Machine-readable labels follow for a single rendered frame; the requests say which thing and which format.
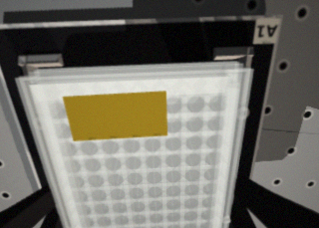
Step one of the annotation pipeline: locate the grey perforated base plate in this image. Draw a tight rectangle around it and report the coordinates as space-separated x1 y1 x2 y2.
0 0 319 213

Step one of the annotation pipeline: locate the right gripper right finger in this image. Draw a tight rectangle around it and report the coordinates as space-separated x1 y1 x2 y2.
230 172 319 228

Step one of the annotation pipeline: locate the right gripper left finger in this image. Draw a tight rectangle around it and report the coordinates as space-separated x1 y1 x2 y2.
0 184 63 228

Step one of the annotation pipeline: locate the clear plastic plate lid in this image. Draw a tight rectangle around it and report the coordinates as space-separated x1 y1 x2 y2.
15 65 254 228

